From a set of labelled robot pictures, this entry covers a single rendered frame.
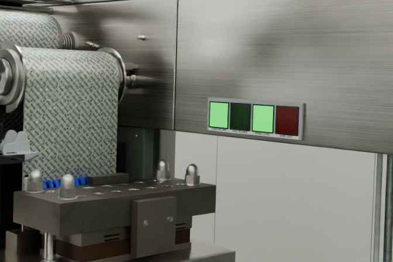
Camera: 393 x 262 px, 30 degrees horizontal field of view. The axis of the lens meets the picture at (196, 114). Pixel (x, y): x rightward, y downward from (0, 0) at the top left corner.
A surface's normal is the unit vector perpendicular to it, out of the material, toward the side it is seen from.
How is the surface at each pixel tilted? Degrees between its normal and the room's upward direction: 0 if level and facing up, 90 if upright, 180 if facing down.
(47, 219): 90
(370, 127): 90
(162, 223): 90
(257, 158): 90
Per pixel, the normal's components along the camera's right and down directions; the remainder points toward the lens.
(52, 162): 0.69, 0.06
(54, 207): -0.72, 0.01
